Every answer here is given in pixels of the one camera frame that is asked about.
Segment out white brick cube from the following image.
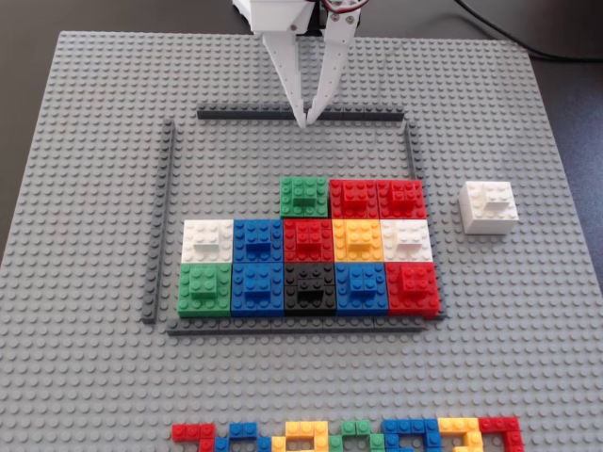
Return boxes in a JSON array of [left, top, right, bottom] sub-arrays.
[[380, 218, 434, 263], [181, 218, 236, 265], [458, 180, 520, 235]]

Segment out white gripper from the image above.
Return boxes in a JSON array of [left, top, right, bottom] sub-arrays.
[[232, 0, 368, 129]]

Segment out green brick letter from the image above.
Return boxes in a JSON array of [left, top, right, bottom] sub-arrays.
[[328, 418, 386, 452]]

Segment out black cable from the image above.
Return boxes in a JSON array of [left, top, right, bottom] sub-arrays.
[[454, 0, 603, 63]]

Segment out gray studded baseplate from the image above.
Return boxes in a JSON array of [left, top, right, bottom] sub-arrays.
[[0, 30, 603, 452]]

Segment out yellow brick cube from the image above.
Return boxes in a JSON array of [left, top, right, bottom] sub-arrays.
[[332, 218, 385, 263]]

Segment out blue brick letter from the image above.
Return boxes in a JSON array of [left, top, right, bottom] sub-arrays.
[[382, 417, 442, 452], [215, 422, 273, 452]]

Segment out red brick cube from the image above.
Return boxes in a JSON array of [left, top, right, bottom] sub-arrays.
[[384, 261, 443, 321], [328, 178, 382, 220], [376, 178, 429, 221], [282, 218, 335, 264]]

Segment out blue brick cube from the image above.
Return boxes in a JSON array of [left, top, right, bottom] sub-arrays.
[[334, 261, 390, 316], [232, 218, 285, 264], [229, 261, 286, 317]]

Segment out red brick letter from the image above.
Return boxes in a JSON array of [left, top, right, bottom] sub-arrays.
[[478, 415, 525, 452], [171, 423, 217, 452]]

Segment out black brick cube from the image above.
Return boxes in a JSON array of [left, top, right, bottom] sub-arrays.
[[283, 261, 339, 316]]

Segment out yellow brick letter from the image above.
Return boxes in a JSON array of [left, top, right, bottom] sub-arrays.
[[271, 420, 330, 452], [437, 416, 484, 452]]

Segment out green brick cube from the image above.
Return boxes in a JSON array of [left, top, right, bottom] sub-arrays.
[[176, 262, 235, 317], [279, 176, 331, 220]]

